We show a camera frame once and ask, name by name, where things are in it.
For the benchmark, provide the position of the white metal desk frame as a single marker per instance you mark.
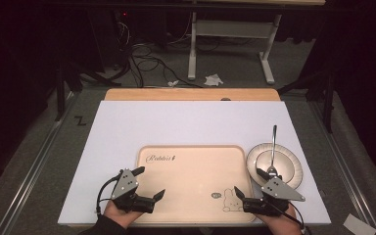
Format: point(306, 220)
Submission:
point(231, 28)

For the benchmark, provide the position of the white board mat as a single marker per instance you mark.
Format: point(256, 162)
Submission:
point(182, 124)

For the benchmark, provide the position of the wooden table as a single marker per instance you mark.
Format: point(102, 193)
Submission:
point(189, 94)

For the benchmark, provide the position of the black metal stand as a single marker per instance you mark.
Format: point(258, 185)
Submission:
point(60, 94)
point(329, 98)

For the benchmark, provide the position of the white round plate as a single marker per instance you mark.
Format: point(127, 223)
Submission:
point(289, 166)

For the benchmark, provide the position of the beige tray with rabbit print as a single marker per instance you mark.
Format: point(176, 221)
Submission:
point(192, 182)

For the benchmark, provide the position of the flat white paper sheet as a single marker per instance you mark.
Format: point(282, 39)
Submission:
point(359, 225)

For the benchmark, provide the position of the person's right hand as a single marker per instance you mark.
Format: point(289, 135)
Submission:
point(280, 222)

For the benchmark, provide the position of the large crumpled white paper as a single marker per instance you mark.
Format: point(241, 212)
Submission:
point(213, 80)

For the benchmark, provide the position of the metal spoon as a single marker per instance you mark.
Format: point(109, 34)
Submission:
point(273, 153)

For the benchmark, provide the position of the metal floor rail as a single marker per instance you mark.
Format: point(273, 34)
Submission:
point(342, 163)
point(36, 169)

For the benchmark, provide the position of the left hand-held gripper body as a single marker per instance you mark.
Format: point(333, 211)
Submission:
point(124, 186)

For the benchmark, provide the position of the small crumpled white paper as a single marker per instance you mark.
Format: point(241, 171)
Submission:
point(173, 83)

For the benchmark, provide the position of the person's left hand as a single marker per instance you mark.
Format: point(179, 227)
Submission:
point(121, 216)

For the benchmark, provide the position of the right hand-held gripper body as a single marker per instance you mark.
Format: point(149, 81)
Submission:
point(278, 191)

